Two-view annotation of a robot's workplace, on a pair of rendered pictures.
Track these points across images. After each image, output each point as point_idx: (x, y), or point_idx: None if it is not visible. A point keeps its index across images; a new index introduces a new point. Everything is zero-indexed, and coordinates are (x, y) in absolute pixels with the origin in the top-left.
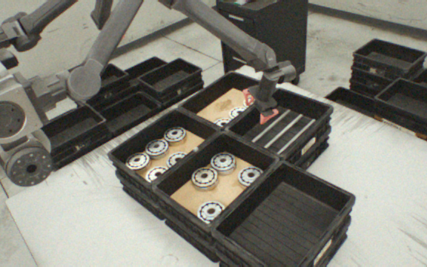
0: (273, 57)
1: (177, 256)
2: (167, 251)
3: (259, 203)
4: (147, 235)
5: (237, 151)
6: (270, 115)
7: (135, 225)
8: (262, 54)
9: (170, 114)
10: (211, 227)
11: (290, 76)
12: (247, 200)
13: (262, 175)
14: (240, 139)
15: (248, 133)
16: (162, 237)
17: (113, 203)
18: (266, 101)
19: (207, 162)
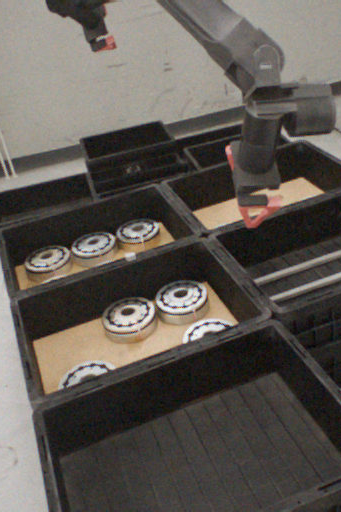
0: (276, 64)
1: (19, 457)
2: (12, 439)
3: (196, 400)
4: (4, 398)
5: (219, 285)
6: (258, 206)
7: None
8: (248, 52)
9: (141, 192)
10: (38, 406)
11: (319, 121)
12: (150, 378)
13: (210, 336)
14: (223, 260)
15: (273, 261)
16: (23, 411)
17: None
18: (256, 172)
19: (156, 291)
